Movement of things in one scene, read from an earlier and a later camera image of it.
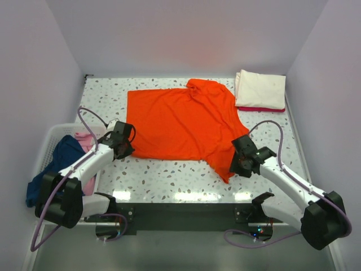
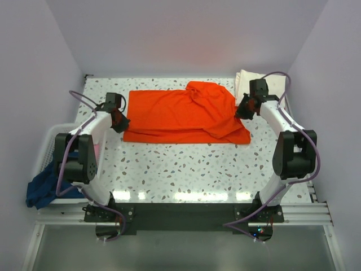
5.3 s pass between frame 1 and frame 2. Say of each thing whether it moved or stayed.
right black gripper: moved
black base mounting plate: stayed
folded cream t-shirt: stayed
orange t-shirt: moved
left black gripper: moved
